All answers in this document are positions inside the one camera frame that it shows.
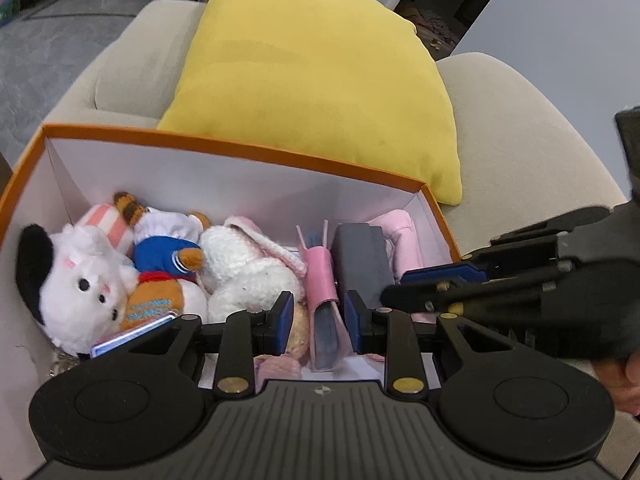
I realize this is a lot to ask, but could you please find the white black-eared plush toy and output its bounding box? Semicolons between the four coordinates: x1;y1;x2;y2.
15;224;139;356

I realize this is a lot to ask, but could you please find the brown bear sailor plush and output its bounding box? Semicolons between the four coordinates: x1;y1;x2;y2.
113;192;210;332

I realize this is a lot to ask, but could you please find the pink striped plush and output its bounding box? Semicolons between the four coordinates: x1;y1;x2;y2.
76;204;134;257

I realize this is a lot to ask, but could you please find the pink fabric pouch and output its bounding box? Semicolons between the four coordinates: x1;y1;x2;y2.
368;209;424;283

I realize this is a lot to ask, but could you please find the dark grey rectangular box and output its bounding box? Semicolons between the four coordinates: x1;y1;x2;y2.
330;223;394;310

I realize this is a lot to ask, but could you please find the beige sofa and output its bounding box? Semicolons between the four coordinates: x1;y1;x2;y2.
46;0;624;252

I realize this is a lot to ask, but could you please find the yellow cushion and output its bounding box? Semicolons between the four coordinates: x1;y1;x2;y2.
160;0;462;206

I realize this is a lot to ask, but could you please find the orange cardboard storage box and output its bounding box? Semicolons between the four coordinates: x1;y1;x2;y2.
1;124;460;479

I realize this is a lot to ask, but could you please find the pink card holder wallet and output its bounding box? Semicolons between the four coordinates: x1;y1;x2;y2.
296;220;352;372

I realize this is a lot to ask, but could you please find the white crochet bunny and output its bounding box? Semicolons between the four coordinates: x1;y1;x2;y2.
199;214;309;361

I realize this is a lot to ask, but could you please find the silver key clasp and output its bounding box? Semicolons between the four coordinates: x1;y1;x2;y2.
49;348;89;378

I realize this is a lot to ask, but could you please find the person's right hand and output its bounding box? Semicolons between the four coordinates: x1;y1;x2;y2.
592;354;640;416

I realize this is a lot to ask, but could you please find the blue ocean park tag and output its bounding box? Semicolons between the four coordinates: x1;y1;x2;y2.
89;312;177;359

